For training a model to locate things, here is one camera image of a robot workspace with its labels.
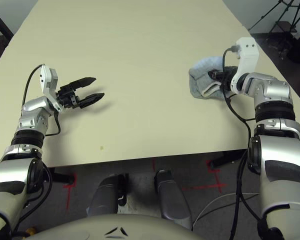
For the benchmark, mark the beige robot torso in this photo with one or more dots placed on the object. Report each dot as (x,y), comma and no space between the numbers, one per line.
(115,228)

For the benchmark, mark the red floor tape cross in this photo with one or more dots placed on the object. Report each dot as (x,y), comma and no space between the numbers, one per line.
(217,181)

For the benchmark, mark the black table foot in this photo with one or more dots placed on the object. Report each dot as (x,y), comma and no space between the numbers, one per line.
(62,178)
(223,162)

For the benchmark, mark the black tripod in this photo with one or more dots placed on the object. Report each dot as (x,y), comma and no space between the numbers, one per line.
(296,5)

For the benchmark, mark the grey robot leg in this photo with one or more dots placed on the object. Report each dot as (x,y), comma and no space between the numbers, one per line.
(172,197)
(107,192)

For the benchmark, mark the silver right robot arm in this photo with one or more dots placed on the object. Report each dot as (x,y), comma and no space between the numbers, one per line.
(272,90)

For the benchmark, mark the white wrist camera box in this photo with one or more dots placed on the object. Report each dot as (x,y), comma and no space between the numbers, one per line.
(48,80)
(247,57)

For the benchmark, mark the grey left robot leg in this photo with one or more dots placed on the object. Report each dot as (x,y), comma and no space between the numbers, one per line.
(107,192)

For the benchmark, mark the small yellow object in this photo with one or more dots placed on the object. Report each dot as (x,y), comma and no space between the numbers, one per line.
(31,231)

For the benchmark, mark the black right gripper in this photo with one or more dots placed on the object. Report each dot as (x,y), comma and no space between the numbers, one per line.
(229,73)

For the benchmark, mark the short red floor tape strip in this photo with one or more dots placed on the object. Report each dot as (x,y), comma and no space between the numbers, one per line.
(154,165)

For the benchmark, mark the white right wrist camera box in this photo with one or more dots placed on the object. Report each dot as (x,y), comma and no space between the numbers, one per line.
(247,57)

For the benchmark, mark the grey right robot leg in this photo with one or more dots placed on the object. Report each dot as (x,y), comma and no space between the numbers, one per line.
(172,197)

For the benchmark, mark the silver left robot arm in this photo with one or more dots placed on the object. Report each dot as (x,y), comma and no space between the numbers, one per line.
(32,117)

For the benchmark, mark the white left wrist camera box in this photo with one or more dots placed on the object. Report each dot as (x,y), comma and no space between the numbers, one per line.
(48,80)

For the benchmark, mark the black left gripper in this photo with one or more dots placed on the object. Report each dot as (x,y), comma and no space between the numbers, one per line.
(68,97)

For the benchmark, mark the light blue fluffy rag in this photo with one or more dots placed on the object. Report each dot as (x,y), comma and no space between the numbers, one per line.
(198,80)

